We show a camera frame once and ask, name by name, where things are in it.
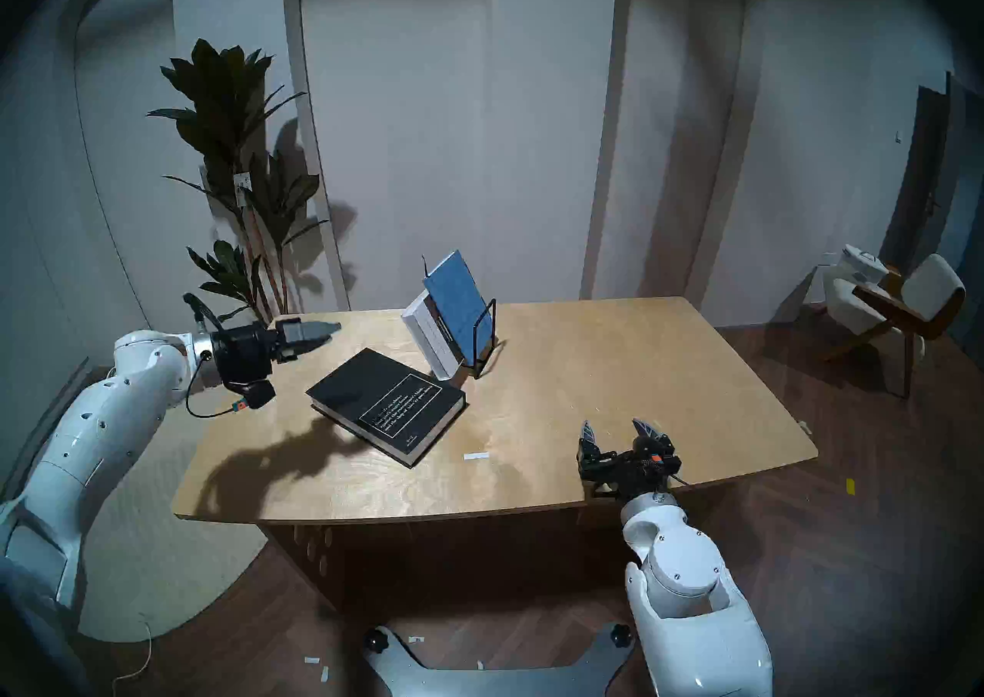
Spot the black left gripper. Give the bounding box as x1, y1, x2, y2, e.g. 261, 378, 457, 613
211, 317, 343, 389

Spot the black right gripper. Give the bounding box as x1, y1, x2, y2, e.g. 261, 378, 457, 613
577, 419, 683, 500

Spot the thick black hardcover book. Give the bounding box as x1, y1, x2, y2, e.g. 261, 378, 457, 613
306, 348, 467, 468

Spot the white book brown cover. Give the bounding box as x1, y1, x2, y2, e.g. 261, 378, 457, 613
401, 289, 466, 381

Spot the thin blue book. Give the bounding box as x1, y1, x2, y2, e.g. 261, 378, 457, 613
421, 250, 493, 367

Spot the round beige rug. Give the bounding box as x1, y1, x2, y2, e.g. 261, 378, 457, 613
77, 388, 270, 642

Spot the tall green potted plant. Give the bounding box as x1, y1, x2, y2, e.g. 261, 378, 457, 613
146, 38, 331, 323

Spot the white wooden armchair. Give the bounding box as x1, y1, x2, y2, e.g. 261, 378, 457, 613
815, 253, 967, 399

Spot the dark door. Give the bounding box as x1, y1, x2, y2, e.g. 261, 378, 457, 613
880, 73, 984, 350

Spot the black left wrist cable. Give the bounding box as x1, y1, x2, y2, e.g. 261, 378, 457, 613
183, 293, 256, 419

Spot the black wire book stand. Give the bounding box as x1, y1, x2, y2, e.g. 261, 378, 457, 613
460, 299, 498, 379

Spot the grey metal robot base plate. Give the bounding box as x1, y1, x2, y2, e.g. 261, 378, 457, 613
363, 622, 639, 697

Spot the white floor cable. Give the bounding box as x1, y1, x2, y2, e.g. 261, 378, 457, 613
111, 611, 155, 692

